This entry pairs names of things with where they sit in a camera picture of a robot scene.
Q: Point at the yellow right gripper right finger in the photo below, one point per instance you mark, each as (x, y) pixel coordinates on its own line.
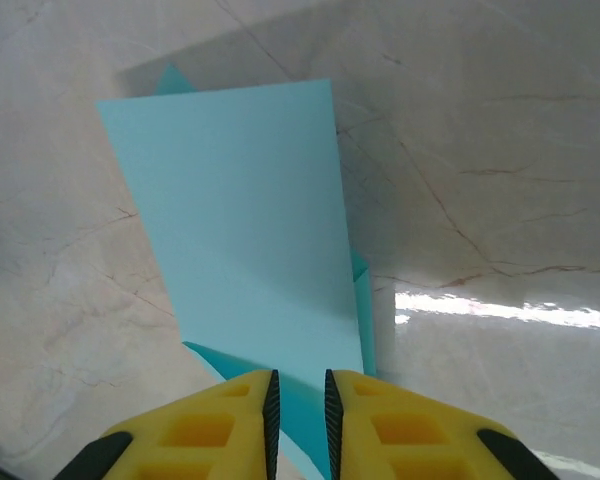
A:
(405, 435)

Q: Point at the light blue paper sheet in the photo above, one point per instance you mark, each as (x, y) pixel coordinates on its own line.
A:
(240, 215)

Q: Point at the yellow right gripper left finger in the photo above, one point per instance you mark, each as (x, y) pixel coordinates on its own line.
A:
(200, 435)

